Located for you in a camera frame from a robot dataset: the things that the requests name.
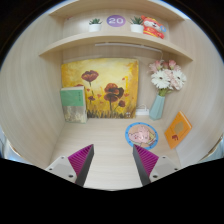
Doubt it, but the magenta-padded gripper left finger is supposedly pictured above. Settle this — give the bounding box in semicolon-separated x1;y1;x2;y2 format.
44;143;95;187

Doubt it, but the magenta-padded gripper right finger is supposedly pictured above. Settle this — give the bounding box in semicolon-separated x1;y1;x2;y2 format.
132;144;183;186

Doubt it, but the pink computer mouse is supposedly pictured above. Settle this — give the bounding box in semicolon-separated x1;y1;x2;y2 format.
129;130;150;146

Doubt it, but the round blue-rimmed cartoon mouse pad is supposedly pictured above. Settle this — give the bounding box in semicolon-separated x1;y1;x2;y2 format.
124;121;160;151

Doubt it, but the orange book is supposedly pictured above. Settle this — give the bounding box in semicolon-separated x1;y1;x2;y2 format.
164;110;193;150

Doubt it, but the white power strip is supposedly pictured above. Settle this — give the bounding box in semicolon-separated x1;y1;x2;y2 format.
134;108;150;117

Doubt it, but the pale teal faceted vase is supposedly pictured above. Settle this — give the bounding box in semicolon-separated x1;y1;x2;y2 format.
148;94;166;121

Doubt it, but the pink and white flower bouquet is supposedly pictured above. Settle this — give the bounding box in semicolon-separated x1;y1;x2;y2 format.
147;59;188;98

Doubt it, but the yellow poppy flower painting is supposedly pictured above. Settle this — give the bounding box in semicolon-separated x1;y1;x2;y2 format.
60;58;140;119

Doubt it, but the red plush toy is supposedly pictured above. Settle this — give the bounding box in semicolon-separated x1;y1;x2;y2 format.
140;15;167;40

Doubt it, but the small potted green plant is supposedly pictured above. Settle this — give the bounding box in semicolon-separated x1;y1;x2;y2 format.
88;17;103;33
129;15;145;34

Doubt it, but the round purple sign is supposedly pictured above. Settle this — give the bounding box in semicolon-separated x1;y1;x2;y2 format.
106;14;127;28

